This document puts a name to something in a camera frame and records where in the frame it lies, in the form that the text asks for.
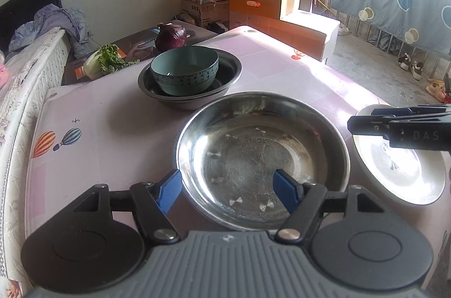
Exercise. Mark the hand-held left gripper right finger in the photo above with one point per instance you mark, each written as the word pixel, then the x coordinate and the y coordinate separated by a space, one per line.
pixel 285 189

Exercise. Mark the white quilted mattress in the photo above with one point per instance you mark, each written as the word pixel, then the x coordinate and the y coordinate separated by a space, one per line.
pixel 31 72

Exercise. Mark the pink printed tablecloth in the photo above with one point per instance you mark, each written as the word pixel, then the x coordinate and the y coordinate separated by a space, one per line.
pixel 116 157

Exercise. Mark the red onion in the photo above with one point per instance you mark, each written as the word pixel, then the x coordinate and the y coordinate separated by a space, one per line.
pixel 171 37

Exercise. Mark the teal ceramic bowl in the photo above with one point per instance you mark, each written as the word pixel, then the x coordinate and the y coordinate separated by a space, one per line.
pixel 183 83

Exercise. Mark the large stainless steel plate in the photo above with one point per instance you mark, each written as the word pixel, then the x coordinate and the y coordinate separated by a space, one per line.
pixel 201 204

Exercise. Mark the orange-brown cardboard box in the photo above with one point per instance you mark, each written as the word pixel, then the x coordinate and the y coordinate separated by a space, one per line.
pixel 253 11

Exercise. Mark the black and white sneaker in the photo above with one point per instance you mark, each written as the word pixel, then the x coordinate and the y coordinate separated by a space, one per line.
pixel 404 62
pixel 417 71

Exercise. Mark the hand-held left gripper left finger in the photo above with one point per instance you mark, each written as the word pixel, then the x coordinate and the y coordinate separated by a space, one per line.
pixel 169 192

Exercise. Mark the white shoe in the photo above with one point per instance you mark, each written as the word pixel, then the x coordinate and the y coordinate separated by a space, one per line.
pixel 344 29

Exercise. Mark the napa cabbage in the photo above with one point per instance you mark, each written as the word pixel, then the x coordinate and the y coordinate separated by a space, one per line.
pixel 102 62

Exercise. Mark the grey-blue clothes pile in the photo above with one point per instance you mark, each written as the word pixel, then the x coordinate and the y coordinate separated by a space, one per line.
pixel 53 20

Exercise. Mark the large cardboard box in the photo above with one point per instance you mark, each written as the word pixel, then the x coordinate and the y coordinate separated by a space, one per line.
pixel 310 37

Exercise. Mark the blue blanket with circles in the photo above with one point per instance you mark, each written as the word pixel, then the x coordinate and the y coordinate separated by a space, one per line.
pixel 387 2

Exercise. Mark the white ceramic plate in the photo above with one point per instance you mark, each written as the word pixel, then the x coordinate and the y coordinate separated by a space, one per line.
pixel 405 174

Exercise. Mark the yellow crumpled bag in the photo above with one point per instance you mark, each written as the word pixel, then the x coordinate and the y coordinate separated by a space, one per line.
pixel 436 90

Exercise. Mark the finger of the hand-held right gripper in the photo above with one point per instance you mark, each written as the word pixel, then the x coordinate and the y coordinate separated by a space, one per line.
pixel 412 111
pixel 366 124

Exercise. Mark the open printed carton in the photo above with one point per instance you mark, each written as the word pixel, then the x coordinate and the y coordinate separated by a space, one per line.
pixel 208 11

